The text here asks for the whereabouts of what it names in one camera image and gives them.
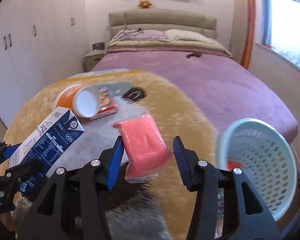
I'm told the light green laundry basket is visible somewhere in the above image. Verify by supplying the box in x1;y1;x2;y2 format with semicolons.
215;118;297;221

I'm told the pink pillow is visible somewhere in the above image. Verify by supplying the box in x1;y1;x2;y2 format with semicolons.
110;29;169;42

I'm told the purple bed cover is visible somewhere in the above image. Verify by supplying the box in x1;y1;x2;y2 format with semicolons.
93;51;298;143

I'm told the black item on nightstand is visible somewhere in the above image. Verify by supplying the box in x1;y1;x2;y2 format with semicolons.
92;42;105;50

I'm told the cream pillow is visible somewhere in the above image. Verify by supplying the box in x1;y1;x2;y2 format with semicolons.
164;29;212;43

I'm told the orange plush toy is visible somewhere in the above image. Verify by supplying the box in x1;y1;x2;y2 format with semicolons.
138;0;152;9

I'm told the blue white milk carton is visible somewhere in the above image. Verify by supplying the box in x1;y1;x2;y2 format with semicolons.
8;107;84;197

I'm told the red snack box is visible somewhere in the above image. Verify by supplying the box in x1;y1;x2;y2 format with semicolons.
90;86;117;120

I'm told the white wardrobe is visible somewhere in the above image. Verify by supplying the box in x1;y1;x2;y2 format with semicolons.
0;0;89;126

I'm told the beige upholstered headboard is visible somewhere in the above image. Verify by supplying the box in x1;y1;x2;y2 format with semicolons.
108;9;217;39

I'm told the grey bedside table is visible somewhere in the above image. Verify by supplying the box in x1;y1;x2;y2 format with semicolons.
84;49;105;72

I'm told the dark object on bed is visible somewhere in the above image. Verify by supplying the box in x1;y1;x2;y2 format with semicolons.
186;52;202;59

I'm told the pink packet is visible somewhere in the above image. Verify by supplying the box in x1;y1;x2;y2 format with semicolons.
112;113;173;184

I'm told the beige and orange curtain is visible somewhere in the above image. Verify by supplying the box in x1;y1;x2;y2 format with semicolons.
229;0;256;69

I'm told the panda pattern round blanket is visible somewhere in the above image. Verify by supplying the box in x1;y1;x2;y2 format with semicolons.
4;70;217;239

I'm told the black cable on pillow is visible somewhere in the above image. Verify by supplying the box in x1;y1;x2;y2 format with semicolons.
103;27;145;47

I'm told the dark framed window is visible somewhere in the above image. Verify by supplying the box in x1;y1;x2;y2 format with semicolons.
262;0;300;68

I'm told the orange paper cup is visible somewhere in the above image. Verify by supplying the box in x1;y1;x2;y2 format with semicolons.
53;84;101;119

